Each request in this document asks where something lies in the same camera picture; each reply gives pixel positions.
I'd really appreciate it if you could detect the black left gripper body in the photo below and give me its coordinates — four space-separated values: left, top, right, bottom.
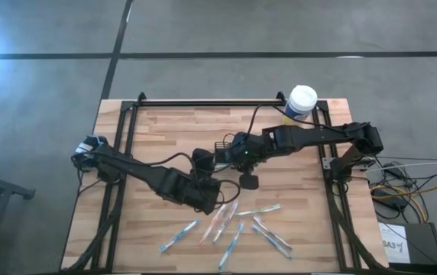
190 147 219 184

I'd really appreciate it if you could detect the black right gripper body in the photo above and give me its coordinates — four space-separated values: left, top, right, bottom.
224 131 267 191

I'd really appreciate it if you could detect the teal toothbrush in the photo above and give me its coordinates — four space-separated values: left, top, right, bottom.
212 163 241 172

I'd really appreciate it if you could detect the green toothbrush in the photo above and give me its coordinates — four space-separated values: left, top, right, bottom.
235 203 282 218

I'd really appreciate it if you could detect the purple toothbrush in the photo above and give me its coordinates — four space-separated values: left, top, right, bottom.
252 215 293 251
213 201 239 244

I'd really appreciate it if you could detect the orange toothbrush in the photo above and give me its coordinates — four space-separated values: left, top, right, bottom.
199 205 227 245

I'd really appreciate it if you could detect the blue toothbrush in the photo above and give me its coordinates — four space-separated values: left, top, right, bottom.
218 221 245 270
159 220 200 254
251 225 292 260

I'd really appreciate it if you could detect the Lysol wipes canister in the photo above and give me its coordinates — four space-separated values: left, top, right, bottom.
283 84 318 125

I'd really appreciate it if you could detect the black power brick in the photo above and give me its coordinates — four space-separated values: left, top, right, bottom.
373 189 409 210

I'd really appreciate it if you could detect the white paper label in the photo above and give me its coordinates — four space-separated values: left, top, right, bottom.
377 222 412 264

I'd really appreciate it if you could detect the black box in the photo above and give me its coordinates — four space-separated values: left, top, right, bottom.
377 222 437 265

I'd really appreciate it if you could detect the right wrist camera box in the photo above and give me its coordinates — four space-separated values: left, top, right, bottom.
235 141 257 160

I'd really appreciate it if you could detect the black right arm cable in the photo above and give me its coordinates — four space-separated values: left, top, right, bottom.
245 105 353 134

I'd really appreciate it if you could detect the yellow floor cable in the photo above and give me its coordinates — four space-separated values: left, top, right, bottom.
370 183 437 224

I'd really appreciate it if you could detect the white floor cable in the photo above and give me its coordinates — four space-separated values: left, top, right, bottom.
365 160 437 173

